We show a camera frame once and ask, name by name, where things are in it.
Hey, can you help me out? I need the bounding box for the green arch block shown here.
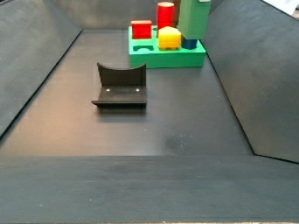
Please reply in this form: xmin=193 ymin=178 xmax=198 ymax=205
xmin=177 ymin=0 xmax=210 ymax=39

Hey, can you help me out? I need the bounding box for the black curved fixture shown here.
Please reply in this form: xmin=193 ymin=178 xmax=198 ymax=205
xmin=92 ymin=63 xmax=146 ymax=107

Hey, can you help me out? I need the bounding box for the brown arch-foot block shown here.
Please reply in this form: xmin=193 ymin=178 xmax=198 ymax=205
xmin=172 ymin=0 xmax=181 ymax=27

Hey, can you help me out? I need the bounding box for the green shape sorter base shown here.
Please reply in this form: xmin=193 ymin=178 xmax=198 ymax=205
xmin=128 ymin=25 xmax=205 ymax=68

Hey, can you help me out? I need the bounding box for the blue hexagonal prism block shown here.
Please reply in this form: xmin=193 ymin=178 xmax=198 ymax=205
xmin=181 ymin=38 xmax=197 ymax=50

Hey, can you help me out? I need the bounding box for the yellow house-shaped block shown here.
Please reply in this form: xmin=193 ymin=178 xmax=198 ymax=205
xmin=157 ymin=26 xmax=181 ymax=50

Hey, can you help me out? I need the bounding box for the red square block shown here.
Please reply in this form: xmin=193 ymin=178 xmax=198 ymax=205
xmin=130 ymin=20 xmax=152 ymax=39

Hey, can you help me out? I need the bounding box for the red cylinder block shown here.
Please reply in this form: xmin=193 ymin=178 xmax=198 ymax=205
xmin=156 ymin=2 xmax=173 ymax=29

